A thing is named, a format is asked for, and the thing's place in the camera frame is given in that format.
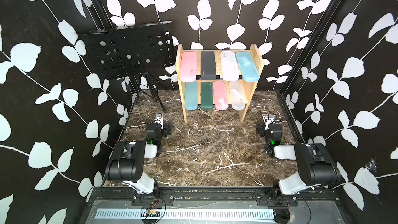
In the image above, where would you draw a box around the dark grey pencil case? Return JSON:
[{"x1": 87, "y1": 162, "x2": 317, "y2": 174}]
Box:
[{"x1": 201, "y1": 51, "x2": 217, "y2": 80}]

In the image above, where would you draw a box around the pink pencil case top shelf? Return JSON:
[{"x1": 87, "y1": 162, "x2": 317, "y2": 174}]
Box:
[{"x1": 179, "y1": 51, "x2": 198, "y2": 83}]

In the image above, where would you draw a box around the pink pencil case shelf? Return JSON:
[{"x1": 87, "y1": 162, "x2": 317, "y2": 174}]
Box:
[
  {"x1": 212, "y1": 80, "x2": 229, "y2": 110},
  {"x1": 179, "y1": 51, "x2": 198, "y2": 83}
]

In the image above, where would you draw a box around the white pencil case top shelf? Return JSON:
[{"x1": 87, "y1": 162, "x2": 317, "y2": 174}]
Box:
[{"x1": 220, "y1": 51, "x2": 239, "y2": 82}]

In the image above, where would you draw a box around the light blue pencil case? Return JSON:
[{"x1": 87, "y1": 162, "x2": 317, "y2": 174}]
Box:
[{"x1": 235, "y1": 52, "x2": 260, "y2": 82}]

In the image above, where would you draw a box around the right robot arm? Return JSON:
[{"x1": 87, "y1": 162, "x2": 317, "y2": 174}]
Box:
[{"x1": 256, "y1": 123, "x2": 341, "y2": 195}]

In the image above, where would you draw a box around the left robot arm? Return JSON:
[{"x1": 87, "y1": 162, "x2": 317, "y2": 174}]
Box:
[{"x1": 105, "y1": 122, "x2": 172, "y2": 197}]

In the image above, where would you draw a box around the teal pencil case lower shelf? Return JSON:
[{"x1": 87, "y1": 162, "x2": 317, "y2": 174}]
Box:
[{"x1": 184, "y1": 82, "x2": 198, "y2": 111}]

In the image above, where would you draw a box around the dark green pencil case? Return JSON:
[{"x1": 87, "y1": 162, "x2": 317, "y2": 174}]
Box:
[{"x1": 201, "y1": 82, "x2": 213, "y2": 110}]

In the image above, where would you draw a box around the pink pencil case lower shelf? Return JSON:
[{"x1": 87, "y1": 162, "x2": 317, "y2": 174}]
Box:
[{"x1": 212, "y1": 80, "x2": 229, "y2": 110}]

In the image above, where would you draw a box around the wooden two-tier shelf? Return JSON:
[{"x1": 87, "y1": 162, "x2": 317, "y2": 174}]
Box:
[{"x1": 175, "y1": 44, "x2": 265, "y2": 121}]

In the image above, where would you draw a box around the clear pencil case lower shelf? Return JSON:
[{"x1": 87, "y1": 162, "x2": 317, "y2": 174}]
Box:
[{"x1": 229, "y1": 81, "x2": 245, "y2": 111}]

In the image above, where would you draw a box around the black perforated music stand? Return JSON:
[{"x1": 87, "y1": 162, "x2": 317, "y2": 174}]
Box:
[{"x1": 78, "y1": 21, "x2": 175, "y2": 102}]

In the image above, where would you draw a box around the small circuit board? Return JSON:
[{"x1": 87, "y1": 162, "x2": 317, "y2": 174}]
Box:
[{"x1": 142, "y1": 209, "x2": 161, "y2": 219}]

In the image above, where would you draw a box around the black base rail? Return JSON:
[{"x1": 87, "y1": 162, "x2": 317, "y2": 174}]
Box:
[{"x1": 87, "y1": 187, "x2": 341, "y2": 208}]

